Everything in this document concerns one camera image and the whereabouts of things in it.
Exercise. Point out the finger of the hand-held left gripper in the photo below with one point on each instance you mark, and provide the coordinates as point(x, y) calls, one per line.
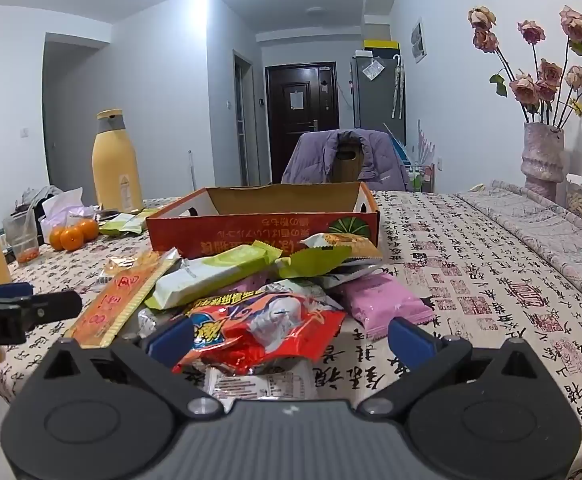
point(51, 305)
point(1, 290)

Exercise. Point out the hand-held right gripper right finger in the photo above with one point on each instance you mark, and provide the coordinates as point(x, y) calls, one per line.
point(411, 344)

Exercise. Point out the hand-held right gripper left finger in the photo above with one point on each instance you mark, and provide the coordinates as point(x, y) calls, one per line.
point(171, 341)

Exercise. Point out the pink snack packet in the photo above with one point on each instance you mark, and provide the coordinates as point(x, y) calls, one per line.
point(381, 300)

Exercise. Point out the green white snack bar packet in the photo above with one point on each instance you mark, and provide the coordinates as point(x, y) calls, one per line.
point(121, 224)
point(206, 272)
point(146, 214)
point(311, 262)

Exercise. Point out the red snack packet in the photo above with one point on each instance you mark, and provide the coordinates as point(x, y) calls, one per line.
point(251, 330)

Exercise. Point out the oat crisps snack packet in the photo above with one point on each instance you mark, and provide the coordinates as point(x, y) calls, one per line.
point(351, 245)

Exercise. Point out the orange cardboard fruit box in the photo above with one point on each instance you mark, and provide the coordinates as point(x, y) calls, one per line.
point(271, 230)

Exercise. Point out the silver snack packet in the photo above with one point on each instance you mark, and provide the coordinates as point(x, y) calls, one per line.
point(148, 320)

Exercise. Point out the clear plastic cup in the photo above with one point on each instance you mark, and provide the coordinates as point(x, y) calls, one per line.
point(18, 240)

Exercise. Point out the orange flat snack packet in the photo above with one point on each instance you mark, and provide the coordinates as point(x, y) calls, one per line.
point(116, 300)

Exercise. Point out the orange fruit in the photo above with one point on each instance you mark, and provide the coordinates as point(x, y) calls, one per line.
point(72, 239)
point(55, 238)
point(89, 229)

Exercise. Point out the small gold wrapper packet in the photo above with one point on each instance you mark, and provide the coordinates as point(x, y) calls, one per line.
point(118, 265)

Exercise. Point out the white purple plastic bag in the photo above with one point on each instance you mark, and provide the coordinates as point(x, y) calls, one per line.
point(58, 210)

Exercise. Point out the grey clothing pile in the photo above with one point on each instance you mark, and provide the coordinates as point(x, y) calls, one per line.
point(36, 195)

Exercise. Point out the yellow thermos bottle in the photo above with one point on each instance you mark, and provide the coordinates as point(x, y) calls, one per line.
point(116, 170)

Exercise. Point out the folded quilted blanket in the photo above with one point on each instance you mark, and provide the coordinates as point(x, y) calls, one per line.
point(546, 240)

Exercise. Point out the white mop stick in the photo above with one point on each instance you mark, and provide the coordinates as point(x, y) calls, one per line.
point(189, 170)

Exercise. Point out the folding drying rack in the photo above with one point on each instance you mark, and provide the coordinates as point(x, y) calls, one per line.
point(421, 170)

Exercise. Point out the wooden chair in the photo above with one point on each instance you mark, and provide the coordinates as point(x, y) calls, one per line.
point(346, 167)

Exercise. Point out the purple puffer jacket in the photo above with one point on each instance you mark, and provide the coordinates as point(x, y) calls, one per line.
point(311, 160)

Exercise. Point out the pink mottled vase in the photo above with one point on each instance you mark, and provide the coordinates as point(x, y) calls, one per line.
point(543, 160)

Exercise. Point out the grey refrigerator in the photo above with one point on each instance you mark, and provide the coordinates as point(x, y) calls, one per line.
point(376, 105)

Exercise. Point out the dark entrance door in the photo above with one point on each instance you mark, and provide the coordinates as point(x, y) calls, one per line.
point(296, 125)

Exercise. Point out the folded white umbrella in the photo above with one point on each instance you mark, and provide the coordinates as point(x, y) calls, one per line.
point(397, 90)

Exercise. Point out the paper sheet on refrigerator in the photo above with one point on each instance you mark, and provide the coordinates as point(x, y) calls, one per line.
point(372, 69)

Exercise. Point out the dried rose bouquet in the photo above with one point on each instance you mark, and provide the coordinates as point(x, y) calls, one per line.
point(526, 87)

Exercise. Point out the yellow box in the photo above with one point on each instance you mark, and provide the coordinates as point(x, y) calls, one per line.
point(381, 46)

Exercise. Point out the round ceiling lamp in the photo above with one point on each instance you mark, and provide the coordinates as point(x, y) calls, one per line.
point(315, 10)

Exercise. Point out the interior door frame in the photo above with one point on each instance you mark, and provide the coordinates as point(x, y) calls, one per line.
point(241, 120)

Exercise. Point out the wall picture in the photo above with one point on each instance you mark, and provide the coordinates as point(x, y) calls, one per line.
point(418, 42)

